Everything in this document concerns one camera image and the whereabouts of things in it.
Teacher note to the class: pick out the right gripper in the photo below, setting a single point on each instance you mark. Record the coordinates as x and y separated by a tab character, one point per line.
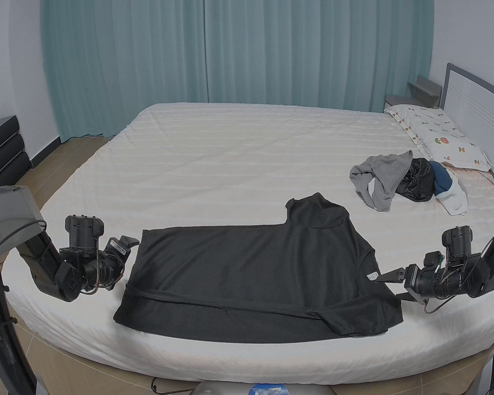
415	282

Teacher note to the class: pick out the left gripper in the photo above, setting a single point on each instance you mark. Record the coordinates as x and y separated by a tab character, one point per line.
115	257

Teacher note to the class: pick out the black T-shirt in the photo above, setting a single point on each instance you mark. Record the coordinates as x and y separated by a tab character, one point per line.
251	278

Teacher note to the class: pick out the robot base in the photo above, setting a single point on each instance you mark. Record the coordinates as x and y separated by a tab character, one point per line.
251	389

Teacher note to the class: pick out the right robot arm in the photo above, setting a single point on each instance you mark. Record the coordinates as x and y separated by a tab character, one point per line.
477	274

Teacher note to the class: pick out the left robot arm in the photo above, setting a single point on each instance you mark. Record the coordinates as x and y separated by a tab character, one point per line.
53	270

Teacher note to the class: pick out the white garment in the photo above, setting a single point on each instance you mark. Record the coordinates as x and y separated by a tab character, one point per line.
455	200

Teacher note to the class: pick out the black shiny garment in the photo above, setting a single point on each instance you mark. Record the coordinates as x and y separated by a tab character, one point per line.
418	179

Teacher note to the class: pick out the grey garment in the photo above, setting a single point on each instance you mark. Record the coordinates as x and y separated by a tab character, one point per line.
383	175

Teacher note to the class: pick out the dark blue garment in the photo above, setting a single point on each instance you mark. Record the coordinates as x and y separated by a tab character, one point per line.
442	179

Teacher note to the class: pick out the bed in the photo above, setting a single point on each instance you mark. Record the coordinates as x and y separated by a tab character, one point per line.
238	154

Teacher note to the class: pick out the black chest of drawers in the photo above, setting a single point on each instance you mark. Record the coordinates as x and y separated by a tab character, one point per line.
2	154

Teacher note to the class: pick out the white printed pillow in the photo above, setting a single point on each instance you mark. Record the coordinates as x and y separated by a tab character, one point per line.
440	134

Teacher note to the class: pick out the blue-green curtain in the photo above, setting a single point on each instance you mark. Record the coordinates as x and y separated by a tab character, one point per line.
313	39
123	56

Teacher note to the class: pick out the grey bedside table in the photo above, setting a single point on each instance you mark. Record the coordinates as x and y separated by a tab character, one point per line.
424	91

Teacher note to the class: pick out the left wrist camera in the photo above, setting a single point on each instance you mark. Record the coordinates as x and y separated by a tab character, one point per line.
84	233

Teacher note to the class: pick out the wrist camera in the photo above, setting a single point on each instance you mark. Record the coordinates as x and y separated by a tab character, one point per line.
457	243
84	233

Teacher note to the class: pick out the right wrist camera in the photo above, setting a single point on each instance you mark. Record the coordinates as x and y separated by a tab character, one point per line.
457	243

